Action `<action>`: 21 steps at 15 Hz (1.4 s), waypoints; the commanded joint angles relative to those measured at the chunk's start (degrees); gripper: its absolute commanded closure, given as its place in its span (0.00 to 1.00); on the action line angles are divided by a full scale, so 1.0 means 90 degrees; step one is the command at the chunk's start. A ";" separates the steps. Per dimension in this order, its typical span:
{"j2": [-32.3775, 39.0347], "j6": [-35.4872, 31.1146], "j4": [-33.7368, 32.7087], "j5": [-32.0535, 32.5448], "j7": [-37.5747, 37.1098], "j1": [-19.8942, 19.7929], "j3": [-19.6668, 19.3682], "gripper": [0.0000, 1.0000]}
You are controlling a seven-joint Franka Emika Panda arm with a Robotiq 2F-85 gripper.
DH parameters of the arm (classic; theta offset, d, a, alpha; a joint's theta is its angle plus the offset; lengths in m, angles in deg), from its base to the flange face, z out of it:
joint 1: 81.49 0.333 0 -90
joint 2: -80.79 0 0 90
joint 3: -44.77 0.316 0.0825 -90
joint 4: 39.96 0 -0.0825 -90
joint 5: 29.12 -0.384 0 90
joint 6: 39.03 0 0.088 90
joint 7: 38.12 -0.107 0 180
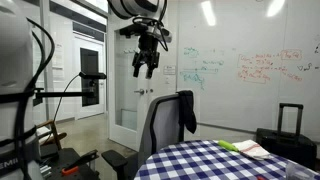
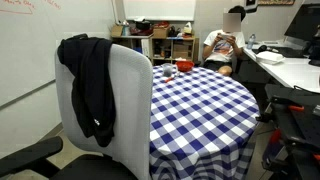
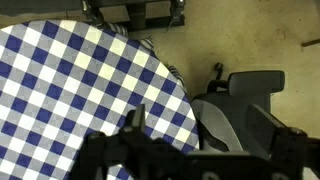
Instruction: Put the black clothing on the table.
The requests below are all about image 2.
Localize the tissue box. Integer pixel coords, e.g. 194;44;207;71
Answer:
182;21;194;35

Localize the grey office chair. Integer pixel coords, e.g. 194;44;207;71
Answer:
0;42;154;180

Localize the blue white checkered tablecloth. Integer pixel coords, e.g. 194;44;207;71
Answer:
148;64;261;180

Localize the large cardboard box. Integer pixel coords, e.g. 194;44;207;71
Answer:
172;43;193;61

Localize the open cardboard box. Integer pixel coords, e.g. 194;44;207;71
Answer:
111;24;124;38

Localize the white foam food container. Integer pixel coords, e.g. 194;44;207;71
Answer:
255;50;285;66

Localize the black pot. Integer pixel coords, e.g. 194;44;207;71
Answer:
134;19;152;31

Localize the orange clamp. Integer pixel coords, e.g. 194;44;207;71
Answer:
287;104;305;113
268;128;282;145

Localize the black keyboard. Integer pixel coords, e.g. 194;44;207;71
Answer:
266;46;305;59

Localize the white board panel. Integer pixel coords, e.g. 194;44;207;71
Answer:
122;0;197;22

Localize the brown cardboard box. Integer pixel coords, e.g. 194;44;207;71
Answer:
153;26;170;40

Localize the white desk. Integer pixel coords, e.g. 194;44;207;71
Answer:
242;39;320;95

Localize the black bag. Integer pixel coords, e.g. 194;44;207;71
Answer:
167;25;183;38

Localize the smartphone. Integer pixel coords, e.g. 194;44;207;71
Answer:
219;32;234;40

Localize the black clothing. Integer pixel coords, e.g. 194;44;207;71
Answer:
57;33;117;148

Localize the wooden shelf unit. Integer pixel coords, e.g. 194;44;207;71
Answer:
111;33;198;66

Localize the clear water bottle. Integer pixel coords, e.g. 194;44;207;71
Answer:
246;33;257;51

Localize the black computer monitor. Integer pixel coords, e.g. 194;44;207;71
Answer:
283;3;320;43

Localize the framed picture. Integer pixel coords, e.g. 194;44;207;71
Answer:
257;0;296;6

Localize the seated person in white shirt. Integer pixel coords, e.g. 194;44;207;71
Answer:
201;4;247;77

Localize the red bowl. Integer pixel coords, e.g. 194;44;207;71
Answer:
175;59;195;73

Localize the black robot cart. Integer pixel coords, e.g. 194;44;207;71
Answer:
260;83;320;180

